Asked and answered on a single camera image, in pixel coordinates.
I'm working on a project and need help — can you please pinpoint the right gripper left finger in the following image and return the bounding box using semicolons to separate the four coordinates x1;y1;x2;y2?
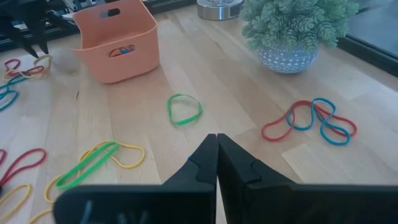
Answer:
53;133;218;224

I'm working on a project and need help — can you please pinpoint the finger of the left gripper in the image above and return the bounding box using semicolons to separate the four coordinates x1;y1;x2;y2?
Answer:
6;18;40;59
27;14;50;55

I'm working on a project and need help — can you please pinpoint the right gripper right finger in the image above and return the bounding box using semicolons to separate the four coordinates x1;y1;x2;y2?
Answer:
217;133;398;224

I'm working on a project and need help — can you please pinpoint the mixed rubber bands pile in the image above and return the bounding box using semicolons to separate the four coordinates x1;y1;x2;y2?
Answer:
2;54;53;82

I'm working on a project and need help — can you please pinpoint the red rubber band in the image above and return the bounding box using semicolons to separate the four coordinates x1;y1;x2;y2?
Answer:
0;147;47;187
4;58;45;78
261;99;358;143

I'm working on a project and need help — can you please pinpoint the yellow rubber band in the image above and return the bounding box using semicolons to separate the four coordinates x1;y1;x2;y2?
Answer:
0;183;32;222
27;208;55;224
44;141;146;203

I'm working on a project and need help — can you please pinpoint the teal rubber band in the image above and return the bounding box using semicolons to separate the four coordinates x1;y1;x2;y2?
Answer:
0;74;28;112
285;97;351;146

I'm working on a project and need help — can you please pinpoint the green rubber band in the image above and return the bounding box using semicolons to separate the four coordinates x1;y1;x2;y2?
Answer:
167;93;203;127
55;141;120;190

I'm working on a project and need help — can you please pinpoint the orange plastic bin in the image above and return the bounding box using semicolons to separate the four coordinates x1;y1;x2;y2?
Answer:
72;0;160;84

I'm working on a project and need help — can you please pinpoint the white shade silver table lamp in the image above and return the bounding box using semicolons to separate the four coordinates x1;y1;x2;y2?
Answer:
196;0;246;21

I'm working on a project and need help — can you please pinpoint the potted green artificial plant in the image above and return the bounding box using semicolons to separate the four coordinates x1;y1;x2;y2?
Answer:
238;0;361;75

